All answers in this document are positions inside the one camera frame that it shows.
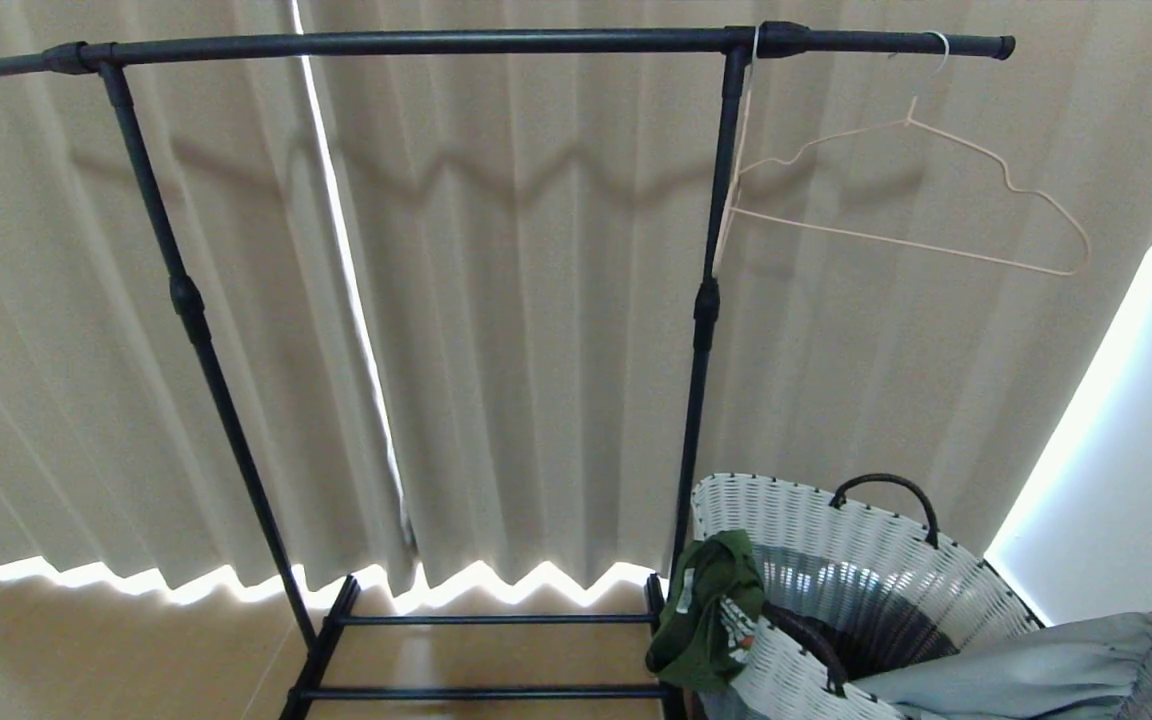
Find pink clothes hanger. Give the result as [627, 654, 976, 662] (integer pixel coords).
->
[711, 28, 763, 280]
[731, 32, 1093, 278]

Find green t-shirt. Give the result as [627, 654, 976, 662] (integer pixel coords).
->
[645, 529, 773, 694]

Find pale grey shorts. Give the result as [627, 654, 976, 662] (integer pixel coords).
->
[850, 604, 1152, 720]

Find white laundry basket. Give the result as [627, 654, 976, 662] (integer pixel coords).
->
[689, 472, 1049, 720]

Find black clothes rack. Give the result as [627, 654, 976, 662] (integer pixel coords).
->
[0, 20, 1017, 720]

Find beige curtain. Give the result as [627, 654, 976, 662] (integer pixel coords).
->
[0, 0, 1152, 593]

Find window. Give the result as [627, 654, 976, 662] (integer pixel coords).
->
[984, 95, 1152, 627]

